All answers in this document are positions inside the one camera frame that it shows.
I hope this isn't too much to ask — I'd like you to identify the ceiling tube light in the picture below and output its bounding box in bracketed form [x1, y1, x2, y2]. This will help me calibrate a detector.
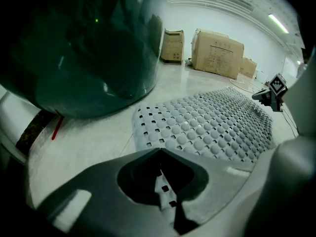
[268, 13, 290, 34]

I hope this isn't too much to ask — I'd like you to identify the grey perforated rubber bath mat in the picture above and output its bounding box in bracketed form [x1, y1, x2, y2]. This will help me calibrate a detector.
[131, 87, 276, 227]

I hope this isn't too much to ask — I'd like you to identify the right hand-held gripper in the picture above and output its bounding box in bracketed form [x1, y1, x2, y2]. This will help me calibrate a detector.
[251, 73, 288, 112]

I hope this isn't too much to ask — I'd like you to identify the red stick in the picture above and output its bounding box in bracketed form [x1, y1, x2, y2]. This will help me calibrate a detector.
[51, 116, 65, 141]

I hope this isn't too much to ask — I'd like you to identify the large taped cardboard box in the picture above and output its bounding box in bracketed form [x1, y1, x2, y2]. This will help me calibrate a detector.
[191, 28, 245, 80]

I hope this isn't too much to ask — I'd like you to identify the white oval bathtub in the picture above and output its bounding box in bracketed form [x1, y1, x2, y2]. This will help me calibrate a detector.
[0, 0, 166, 119]

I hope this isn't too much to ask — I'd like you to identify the white door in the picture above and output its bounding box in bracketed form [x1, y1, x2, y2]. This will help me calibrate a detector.
[283, 56, 301, 79]

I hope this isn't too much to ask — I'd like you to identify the small cardboard box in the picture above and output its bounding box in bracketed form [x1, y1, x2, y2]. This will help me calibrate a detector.
[239, 56, 258, 79]

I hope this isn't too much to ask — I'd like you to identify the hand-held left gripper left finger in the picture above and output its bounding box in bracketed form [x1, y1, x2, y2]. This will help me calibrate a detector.
[32, 147, 179, 237]

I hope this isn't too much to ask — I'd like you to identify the dark brown cardboard box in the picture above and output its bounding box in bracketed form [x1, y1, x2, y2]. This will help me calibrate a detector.
[159, 28, 185, 65]

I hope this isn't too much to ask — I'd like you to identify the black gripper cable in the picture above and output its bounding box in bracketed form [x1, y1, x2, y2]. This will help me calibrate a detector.
[279, 99, 297, 138]

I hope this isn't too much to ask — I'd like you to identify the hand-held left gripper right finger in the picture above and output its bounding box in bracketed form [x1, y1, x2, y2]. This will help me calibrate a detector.
[160, 147, 316, 237]

